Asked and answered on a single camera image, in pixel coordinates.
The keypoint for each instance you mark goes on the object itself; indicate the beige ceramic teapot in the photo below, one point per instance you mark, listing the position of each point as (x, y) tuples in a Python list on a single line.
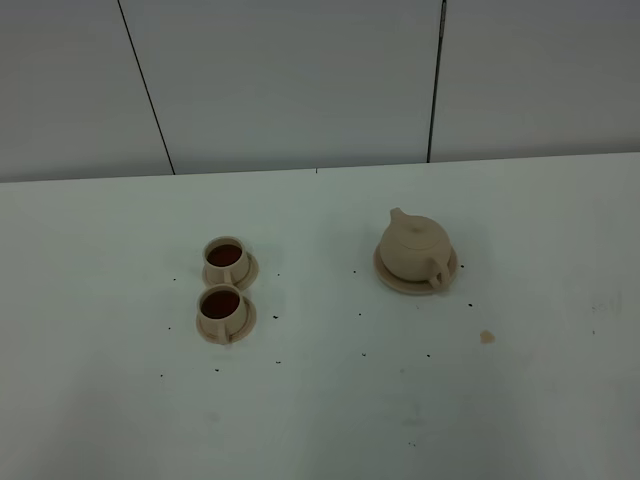
[(416, 248)]

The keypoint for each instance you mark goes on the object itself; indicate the round beige teapot saucer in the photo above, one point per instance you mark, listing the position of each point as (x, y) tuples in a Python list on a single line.
[(412, 288)]

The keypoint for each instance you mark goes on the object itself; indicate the far beige cup saucer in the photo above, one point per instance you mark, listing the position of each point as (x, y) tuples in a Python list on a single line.
[(251, 270)]

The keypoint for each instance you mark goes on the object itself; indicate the beige cup saucer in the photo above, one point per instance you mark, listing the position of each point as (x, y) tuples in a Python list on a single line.
[(246, 323), (251, 270)]

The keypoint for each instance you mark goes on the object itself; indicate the far beige teacup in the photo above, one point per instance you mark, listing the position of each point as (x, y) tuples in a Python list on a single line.
[(225, 262)]

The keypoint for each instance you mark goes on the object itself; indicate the beige teacup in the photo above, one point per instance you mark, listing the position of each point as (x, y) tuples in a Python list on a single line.
[(225, 262), (222, 313)]

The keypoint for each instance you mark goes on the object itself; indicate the near beige cup saucer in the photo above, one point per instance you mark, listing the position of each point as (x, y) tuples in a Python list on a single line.
[(246, 323)]

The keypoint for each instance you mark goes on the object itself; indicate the near beige teacup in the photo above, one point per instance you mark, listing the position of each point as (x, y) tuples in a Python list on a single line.
[(222, 313)]

